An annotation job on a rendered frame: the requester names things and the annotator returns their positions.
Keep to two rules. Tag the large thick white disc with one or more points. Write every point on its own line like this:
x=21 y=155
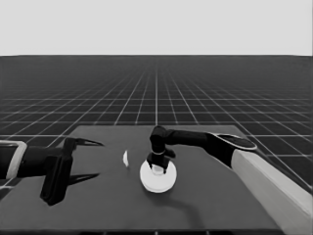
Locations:
x=153 y=184

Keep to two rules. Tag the thin white T-shaped piece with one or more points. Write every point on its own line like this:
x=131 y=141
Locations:
x=125 y=159

